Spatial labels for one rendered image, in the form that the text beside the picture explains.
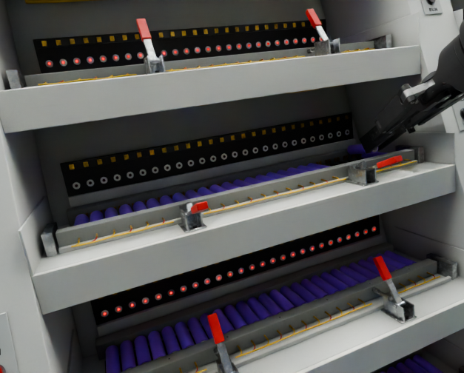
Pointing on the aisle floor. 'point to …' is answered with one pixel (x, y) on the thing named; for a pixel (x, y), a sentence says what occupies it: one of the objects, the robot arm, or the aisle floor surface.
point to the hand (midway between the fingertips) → (382, 135)
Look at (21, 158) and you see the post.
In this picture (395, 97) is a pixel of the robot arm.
